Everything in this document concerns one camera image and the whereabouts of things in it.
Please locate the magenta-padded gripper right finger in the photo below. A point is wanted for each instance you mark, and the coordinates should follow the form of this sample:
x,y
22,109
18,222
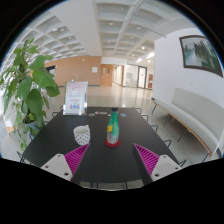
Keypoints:
x,y
154,164

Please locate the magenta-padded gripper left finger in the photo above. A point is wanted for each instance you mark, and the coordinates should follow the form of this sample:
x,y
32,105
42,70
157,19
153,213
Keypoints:
x,y
68,163

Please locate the green plastic drink bottle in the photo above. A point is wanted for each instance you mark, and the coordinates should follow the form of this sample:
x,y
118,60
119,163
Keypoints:
x,y
113,128

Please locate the white dotted mug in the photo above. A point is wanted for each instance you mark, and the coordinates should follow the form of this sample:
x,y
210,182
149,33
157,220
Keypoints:
x,y
82,136

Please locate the black folding chair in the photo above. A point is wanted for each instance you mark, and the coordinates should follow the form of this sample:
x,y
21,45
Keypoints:
x,y
23,157

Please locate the flat round red coaster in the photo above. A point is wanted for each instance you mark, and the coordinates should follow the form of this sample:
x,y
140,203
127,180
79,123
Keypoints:
x,y
112,145

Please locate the small round paper card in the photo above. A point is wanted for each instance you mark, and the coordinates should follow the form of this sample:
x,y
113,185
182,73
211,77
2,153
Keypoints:
x,y
91,114

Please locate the small blue paper card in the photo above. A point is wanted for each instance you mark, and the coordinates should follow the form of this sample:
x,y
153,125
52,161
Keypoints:
x,y
123,115

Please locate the small coloured paper card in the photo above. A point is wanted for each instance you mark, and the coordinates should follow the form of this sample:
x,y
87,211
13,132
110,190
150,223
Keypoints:
x,y
100,113

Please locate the clear standing sign holder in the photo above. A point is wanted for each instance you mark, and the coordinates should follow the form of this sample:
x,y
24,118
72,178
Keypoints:
x,y
75,98

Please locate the green leafy potted plant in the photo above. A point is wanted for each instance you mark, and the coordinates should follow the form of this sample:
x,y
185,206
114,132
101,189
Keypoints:
x,y
31,93

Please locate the framed landscape picture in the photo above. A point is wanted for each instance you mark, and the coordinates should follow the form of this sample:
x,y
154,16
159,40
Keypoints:
x,y
200,53

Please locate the group of ceiling lights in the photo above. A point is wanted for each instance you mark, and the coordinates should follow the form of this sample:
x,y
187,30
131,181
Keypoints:
x,y
111,23

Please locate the long white wall bench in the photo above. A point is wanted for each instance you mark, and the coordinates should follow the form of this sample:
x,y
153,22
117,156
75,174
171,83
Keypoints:
x,y
196,113

